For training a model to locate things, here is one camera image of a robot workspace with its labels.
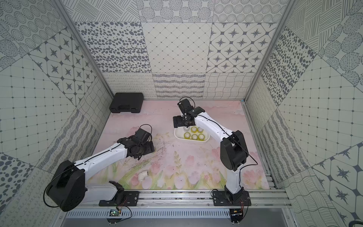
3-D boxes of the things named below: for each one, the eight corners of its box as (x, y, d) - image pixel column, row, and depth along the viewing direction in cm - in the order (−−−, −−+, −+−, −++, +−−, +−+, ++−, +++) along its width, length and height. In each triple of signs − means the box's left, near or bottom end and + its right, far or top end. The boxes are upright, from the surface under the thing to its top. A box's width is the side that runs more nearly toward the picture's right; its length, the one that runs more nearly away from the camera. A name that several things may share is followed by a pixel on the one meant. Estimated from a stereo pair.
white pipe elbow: (140, 181, 82) (138, 180, 79) (138, 175, 84) (137, 173, 81) (149, 177, 83) (148, 176, 81) (147, 171, 85) (146, 169, 83)
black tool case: (111, 113, 114) (108, 108, 109) (118, 98, 126) (115, 92, 121) (139, 113, 114) (137, 108, 109) (143, 98, 126) (142, 92, 121)
